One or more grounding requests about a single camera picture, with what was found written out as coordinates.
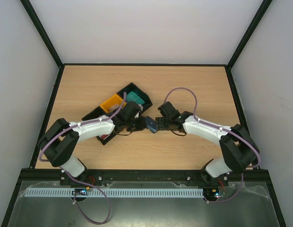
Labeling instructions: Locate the dark blue card holder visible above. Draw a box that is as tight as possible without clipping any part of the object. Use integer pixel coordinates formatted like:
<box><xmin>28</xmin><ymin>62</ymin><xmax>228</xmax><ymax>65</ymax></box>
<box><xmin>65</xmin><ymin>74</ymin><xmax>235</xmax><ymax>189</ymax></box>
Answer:
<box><xmin>145</xmin><ymin>116</ymin><xmax>158</xmax><ymax>133</ymax></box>

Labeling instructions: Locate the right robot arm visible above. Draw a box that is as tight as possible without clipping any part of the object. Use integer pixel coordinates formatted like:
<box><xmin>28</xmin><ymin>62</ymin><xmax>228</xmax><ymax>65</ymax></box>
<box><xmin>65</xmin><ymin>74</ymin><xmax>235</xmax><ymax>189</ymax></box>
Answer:
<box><xmin>155</xmin><ymin>102</ymin><xmax>260</xmax><ymax>185</ymax></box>

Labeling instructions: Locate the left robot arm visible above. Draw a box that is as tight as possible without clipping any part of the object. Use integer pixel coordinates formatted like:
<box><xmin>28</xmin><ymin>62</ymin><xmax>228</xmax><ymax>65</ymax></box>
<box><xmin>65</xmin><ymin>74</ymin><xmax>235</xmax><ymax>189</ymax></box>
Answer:
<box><xmin>37</xmin><ymin>101</ymin><xmax>143</xmax><ymax>181</ymax></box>

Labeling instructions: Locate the teal card stack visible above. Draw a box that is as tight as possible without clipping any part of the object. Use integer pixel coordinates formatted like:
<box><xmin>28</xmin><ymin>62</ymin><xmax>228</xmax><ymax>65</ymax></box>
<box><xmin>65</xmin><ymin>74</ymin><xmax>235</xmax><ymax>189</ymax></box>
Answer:
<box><xmin>126</xmin><ymin>91</ymin><xmax>145</xmax><ymax>105</ymax></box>

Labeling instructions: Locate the black bin with teal cards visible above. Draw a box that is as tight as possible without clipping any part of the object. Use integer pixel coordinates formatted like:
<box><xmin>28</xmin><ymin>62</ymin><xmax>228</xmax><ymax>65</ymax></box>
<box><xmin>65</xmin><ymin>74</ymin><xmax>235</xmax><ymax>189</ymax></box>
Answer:
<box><xmin>116</xmin><ymin>82</ymin><xmax>152</xmax><ymax>113</ymax></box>

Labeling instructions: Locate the yellow card bin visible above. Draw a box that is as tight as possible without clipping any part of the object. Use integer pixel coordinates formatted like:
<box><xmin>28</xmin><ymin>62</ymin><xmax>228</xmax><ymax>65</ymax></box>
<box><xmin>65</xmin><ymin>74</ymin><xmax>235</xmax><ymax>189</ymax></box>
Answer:
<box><xmin>100</xmin><ymin>94</ymin><xmax>123</xmax><ymax>113</ymax></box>

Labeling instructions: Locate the black bin with red cards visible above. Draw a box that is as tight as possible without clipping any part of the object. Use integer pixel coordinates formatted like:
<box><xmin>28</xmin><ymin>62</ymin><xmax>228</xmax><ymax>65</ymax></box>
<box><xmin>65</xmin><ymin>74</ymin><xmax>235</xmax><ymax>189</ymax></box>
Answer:
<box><xmin>81</xmin><ymin>105</ymin><xmax>117</xmax><ymax>146</ymax></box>

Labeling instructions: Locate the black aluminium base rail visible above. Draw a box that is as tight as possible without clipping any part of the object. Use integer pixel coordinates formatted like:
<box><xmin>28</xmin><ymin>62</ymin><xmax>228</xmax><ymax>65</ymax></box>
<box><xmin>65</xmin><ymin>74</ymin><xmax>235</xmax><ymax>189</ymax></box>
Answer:
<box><xmin>17</xmin><ymin>168</ymin><xmax>271</xmax><ymax>188</ymax></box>

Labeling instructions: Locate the white slotted cable duct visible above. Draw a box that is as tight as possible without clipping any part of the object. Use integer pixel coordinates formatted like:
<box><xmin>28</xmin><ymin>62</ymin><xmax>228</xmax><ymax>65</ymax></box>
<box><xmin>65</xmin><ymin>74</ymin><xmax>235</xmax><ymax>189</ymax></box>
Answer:
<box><xmin>24</xmin><ymin>188</ymin><xmax>204</xmax><ymax>198</ymax></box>

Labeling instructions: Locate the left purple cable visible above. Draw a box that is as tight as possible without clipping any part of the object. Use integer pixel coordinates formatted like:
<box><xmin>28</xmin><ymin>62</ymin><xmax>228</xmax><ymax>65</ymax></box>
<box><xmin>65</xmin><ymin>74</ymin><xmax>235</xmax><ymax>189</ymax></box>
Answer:
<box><xmin>38</xmin><ymin>92</ymin><xmax>111</xmax><ymax>224</ymax></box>

